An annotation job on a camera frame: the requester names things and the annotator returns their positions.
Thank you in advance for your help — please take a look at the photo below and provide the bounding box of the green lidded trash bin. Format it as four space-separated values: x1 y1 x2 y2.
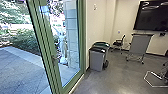
92 40 112 70

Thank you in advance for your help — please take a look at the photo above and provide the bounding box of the grey trash bin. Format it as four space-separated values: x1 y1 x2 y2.
88 46 108 73

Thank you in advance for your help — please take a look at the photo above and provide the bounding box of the green framed glass door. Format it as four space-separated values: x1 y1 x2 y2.
26 0 87 94

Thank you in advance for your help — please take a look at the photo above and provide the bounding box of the black office chair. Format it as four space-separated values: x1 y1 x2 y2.
111 33 128 54

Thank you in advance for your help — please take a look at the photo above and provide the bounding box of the grey board on stand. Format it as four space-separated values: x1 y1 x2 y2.
125 31 156 65

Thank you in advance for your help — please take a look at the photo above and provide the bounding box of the green garden bush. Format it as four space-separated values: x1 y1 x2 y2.
9 28 42 57

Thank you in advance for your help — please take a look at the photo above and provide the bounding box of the metal door handle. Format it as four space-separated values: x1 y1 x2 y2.
50 54 62 67

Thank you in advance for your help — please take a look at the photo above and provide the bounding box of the white wall switch plate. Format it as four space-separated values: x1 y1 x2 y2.
92 3 98 11

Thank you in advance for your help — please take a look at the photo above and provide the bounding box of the white metal floor frame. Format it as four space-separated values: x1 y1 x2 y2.
142 64 168 89

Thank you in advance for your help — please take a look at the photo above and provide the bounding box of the large black wall screen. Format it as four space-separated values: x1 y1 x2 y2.
132 0 168 33

